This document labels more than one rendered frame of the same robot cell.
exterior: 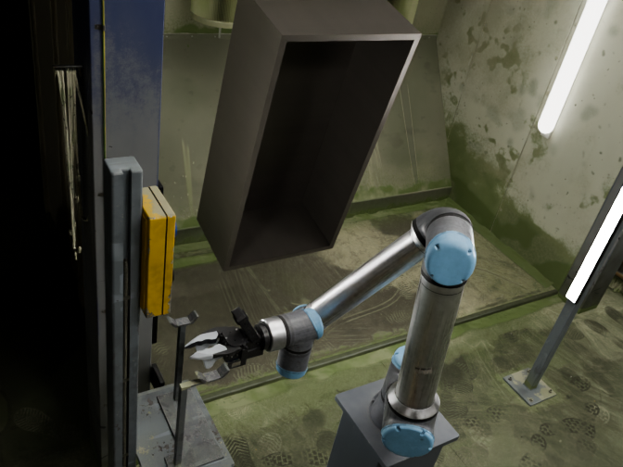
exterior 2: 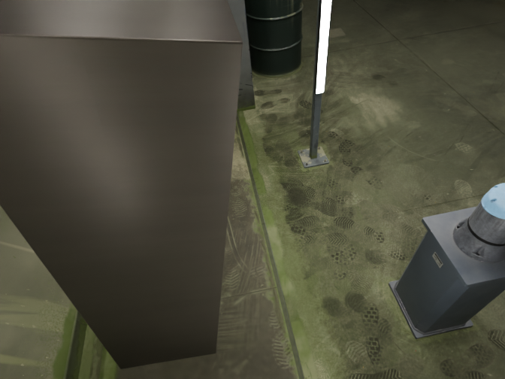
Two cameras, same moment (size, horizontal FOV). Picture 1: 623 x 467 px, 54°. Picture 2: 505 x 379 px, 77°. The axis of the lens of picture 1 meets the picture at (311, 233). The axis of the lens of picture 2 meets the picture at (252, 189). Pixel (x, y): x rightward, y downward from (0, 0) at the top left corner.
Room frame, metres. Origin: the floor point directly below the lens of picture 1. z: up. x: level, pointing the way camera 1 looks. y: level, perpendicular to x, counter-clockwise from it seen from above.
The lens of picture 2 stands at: (1.84, 0.54, 1.79)
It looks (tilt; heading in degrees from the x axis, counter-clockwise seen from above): 49 degrees down; 302
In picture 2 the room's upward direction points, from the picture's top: 8 degrees counter-clockwise
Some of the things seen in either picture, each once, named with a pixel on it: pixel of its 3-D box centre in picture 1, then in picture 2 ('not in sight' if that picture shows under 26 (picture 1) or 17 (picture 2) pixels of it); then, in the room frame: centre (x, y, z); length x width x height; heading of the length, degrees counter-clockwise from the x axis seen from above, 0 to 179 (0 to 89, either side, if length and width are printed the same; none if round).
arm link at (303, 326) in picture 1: (298, 327); not in sight; (1.28, -0.02, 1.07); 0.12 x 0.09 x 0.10; 126
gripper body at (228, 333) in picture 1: (242, 343); not in sight; (1.18, 0.12, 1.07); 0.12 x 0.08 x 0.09; 126
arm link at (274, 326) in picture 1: (270, 334); not in sight; (1.23, 0.05, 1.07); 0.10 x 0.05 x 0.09; 36
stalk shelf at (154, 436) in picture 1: (173, 433); not in sight; (1.08, 0.26, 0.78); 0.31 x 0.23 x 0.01; 36
